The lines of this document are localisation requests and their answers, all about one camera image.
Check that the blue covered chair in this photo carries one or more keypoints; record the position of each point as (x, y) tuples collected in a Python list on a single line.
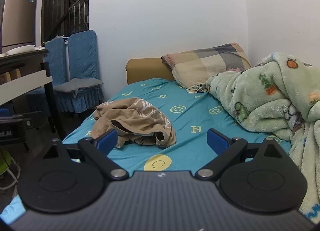
[(56, 58), (83, 55)]

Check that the white plate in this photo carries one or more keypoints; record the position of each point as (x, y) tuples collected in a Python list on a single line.
[(20, 49)]

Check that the dark window grille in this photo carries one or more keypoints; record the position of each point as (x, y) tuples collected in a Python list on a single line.
[(65, 0)]

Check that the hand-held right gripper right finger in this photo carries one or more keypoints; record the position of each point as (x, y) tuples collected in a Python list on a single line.
[(217, 142)]

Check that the teal printed bed sheet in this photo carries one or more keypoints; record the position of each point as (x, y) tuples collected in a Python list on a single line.
[(190, 111)]

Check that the dark wooden table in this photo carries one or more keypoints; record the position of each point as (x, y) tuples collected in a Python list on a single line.
[(22, 80)]

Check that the tan T-shirt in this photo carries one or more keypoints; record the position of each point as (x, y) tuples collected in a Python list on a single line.
[(130, 118)]

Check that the beige refrigerator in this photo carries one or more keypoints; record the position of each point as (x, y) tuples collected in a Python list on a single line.
[(20, 18)]

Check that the tan headboard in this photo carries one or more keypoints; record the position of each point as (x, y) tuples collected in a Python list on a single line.
[(145, 69)]

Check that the plaid pillow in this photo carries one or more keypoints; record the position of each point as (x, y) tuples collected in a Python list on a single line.
[(205, 65)]

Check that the green printed fleece blanket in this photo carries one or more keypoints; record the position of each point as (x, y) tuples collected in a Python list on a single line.
[(270, 96)]

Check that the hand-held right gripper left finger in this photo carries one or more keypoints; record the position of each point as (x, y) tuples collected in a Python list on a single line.
[(107, 141)]

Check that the grey seat cushion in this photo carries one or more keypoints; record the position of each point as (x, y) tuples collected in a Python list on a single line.
[(77, 85)]

